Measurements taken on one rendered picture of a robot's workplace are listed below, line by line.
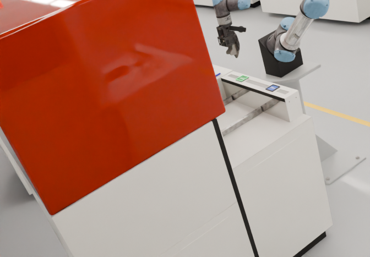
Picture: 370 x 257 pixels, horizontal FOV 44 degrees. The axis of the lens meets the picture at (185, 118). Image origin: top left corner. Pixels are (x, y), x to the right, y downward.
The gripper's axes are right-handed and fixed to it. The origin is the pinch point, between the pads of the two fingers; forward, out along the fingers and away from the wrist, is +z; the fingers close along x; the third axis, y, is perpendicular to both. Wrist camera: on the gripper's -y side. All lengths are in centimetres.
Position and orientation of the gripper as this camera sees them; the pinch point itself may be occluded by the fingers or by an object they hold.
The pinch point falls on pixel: (237, 55)
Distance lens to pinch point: 261.8
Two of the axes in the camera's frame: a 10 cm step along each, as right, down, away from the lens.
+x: 5.1, 2.6, -8.2
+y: -8.1, 4.7, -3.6
